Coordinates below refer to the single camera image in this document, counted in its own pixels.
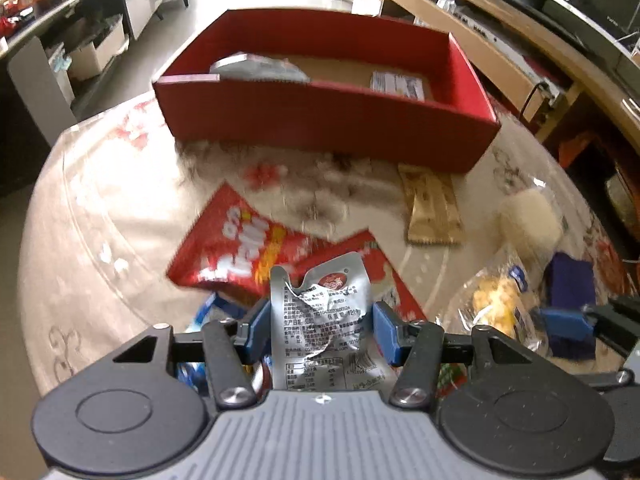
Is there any purple snack packet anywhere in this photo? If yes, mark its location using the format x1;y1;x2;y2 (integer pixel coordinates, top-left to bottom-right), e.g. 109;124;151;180
542;252;598;361

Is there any white bin with blue items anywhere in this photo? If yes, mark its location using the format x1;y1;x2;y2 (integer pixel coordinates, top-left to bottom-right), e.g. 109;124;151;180
45;42;76;106

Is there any black television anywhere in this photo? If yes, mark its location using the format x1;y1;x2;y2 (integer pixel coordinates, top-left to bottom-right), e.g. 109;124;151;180
450;0;640;56

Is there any silver snack packet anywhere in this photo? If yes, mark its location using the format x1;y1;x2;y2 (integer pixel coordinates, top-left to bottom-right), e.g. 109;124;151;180
270;252;388;391

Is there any blue snack packet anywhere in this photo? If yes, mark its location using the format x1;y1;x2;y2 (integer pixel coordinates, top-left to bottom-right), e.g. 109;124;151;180
175;292;266;396

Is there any flat red snack packet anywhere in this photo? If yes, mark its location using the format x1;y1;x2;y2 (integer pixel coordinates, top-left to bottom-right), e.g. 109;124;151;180
290;230;468;396

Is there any white printed label packet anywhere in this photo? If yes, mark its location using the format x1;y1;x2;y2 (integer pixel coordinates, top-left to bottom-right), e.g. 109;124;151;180
370;71;426;102

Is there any round white bun in wrap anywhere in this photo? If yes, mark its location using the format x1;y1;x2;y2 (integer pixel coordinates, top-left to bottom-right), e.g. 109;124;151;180
497;187;563;266

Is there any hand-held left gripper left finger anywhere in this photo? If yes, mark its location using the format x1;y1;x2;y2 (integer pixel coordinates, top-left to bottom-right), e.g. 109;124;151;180
112;297;273;409

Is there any grey snack packet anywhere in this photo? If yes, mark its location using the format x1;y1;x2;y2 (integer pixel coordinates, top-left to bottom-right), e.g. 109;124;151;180
209;51;311;83

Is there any black cable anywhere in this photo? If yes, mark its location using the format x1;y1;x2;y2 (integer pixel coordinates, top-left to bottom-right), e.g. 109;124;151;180
520;80;551;121

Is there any red cardboard box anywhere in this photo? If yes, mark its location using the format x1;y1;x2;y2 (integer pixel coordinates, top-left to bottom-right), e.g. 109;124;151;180
152;9;502;173

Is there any beige snack packet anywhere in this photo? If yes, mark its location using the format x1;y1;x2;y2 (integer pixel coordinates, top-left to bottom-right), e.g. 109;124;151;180
397;162;463;246

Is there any large red chip bag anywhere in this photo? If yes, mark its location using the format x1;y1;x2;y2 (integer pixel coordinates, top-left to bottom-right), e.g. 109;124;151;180
166;182;296;306

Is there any wooden TV stand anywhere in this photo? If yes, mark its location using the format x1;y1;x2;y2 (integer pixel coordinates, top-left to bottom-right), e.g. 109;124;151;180
325;0;640;161

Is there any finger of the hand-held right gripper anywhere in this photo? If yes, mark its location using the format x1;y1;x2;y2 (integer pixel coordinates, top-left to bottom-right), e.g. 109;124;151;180
537;296;640;361

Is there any white storage box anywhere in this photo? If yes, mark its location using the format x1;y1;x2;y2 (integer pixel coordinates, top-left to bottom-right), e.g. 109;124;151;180
67;20;130;82

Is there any grey coffee table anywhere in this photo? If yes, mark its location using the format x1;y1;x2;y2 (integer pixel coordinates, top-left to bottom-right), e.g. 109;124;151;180
0;0;166;146

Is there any silver media player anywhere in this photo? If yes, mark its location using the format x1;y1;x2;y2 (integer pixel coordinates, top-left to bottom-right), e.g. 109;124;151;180
447;5;563;106

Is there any clear bag of yellow snacks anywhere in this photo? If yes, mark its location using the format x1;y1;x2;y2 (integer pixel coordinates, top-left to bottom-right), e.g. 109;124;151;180
440;247;556;356

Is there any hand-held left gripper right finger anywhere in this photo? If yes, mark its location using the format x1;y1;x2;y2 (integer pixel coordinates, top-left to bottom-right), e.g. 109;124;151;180
372;301;538;409

